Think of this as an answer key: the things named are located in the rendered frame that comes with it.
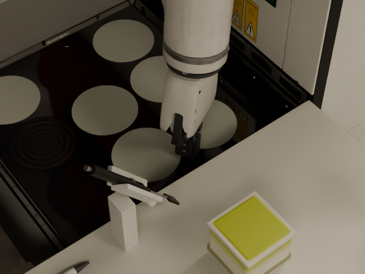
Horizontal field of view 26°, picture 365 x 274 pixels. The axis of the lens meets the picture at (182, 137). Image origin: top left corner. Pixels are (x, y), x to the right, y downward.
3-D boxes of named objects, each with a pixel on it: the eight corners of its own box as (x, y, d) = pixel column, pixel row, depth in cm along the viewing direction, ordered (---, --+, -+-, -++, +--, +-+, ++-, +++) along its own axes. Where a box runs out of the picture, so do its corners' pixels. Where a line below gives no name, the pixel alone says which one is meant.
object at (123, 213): (147, 210, 101) (143, 144, 90) (165, 230, 99) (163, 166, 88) (107, 234, 98) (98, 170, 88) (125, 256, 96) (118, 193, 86)
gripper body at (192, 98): (183, 23, 106) (178, 88, 114) (152, 66, 99) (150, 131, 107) (235, 38, 105) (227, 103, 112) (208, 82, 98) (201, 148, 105)
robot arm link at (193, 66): (179, 11, 105) (178, 30, 107) (152, 48, 99) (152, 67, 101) (239, 27, 103) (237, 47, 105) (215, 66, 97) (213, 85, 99)
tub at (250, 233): (251, 220, 100) (255, 189, 94) (291, 262, 96) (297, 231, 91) (204, 252, 97) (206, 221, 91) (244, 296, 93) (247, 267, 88)
